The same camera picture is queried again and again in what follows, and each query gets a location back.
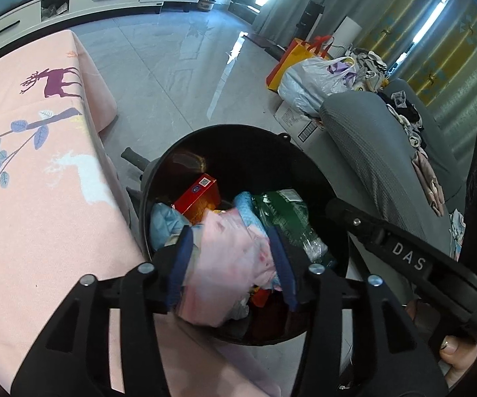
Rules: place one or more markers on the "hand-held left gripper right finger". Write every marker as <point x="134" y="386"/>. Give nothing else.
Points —
<point x="286" y="273"/>

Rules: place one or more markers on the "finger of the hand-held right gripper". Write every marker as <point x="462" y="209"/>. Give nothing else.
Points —
<point x="350" y="219"/>

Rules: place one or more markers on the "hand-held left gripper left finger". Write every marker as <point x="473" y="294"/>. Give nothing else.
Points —
<point x="178" y="269"/>

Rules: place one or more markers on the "pink plastic packet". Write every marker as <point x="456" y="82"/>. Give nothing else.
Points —
<point x="222" y="256"/>

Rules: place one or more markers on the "green plastic bottle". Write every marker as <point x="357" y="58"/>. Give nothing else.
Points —
<point x="292" y="219"/>

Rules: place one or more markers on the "red carton box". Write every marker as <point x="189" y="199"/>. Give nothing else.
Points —
<point x="199" y="202"/>

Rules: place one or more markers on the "black round trash bin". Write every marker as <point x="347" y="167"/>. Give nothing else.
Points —
<point x="238" y="153"/>

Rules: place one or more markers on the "person's right hand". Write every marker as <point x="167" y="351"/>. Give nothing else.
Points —
<point x="459" y="359"/>

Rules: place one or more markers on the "grey sofa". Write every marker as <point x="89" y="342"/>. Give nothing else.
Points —
<point x="366" y="140"/>

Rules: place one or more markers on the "pink garment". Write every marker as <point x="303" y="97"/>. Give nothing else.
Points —
<point x="428" y="182"/>

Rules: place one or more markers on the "large filled white plastic bag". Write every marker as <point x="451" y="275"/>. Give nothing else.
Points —
<point x="304" y="87"/>

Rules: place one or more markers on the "pile of clothes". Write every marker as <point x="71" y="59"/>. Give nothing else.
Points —
<point x="368" y="68"/>

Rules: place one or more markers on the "pink printed tablecloth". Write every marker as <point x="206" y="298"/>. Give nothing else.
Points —
<point x="36" y="194"/>

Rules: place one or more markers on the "orange shopping bag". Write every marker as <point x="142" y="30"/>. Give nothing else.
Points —
<point x="288" y="60"/>

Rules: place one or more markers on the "white upright panel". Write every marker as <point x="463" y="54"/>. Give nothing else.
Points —
<point x="348" y="33"/>

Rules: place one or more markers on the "yellow patterned curtain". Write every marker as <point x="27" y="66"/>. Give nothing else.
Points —
<point x="420" y="37"/>

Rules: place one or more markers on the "black tower appliance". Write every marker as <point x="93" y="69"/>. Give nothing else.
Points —
<point x="311" y="20"/>

